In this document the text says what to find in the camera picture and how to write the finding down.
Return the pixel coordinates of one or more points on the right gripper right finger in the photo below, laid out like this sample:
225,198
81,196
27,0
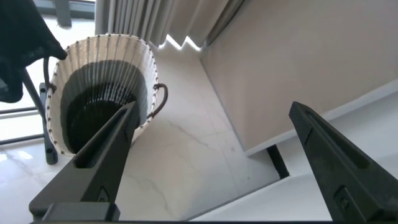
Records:
357,193

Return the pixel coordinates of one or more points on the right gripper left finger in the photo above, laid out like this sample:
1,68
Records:
93,186

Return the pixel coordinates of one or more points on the window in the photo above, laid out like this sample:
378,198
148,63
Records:
62,9

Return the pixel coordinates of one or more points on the beige curtain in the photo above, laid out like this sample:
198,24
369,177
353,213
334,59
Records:
161,18

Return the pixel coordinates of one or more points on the black clothes rack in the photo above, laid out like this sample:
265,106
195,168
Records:
49,149

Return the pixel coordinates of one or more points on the white laundry basket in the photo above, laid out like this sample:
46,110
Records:
102,49

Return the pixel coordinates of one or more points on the black garment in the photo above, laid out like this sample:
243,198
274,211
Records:
21,40

